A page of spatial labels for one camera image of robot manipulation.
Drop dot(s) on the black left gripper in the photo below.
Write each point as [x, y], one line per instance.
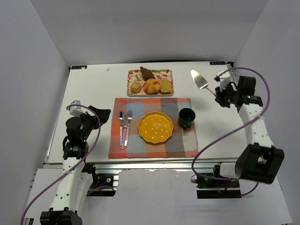
[91, 118]

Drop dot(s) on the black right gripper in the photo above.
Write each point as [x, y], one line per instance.
[221, 95]

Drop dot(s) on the steel spatula wooden handle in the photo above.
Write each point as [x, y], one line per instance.
[200, 81]

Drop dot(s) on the brown toast slice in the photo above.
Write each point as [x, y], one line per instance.
[166, 87]

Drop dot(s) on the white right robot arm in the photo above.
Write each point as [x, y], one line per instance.
[261, 160]

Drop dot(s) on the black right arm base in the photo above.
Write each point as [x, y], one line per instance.
[216, 189]

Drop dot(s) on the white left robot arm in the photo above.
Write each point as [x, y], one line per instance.
[78, 176]

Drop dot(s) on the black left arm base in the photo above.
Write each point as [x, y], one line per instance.
[102, 183]

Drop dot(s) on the orange striped bread roll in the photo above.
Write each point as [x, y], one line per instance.
[152, 86]

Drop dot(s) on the small round yellow muffin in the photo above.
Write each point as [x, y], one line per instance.
[135, 87]

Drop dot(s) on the dark green mug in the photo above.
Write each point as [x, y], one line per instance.
[186, 118]

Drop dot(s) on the floral rectangular tray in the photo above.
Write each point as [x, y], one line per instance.
[136, 76]

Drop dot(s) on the left blue corner label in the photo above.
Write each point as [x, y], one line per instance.
[79, 67]

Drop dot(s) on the yellow dotted plate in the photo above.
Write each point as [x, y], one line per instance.
[155, 127]

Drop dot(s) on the brown chocolate croissant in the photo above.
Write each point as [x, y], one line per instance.
[146, 74]

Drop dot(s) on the checkered orange grey placemat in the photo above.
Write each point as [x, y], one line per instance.
[182, 143]

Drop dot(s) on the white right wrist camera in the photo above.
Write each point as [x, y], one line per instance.
[224, 78]

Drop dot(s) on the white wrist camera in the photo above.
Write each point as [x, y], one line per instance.
[224, 78]
[75, 110]

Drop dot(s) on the steel spoon pink handle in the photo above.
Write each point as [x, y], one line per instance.
[121, 117]

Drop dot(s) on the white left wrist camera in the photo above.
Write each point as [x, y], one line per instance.
[75, 110]

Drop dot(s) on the steel fork pink handle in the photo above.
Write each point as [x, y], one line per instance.
[129, 118]

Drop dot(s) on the aluminium table frame rail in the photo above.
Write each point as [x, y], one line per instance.
[97, 86]

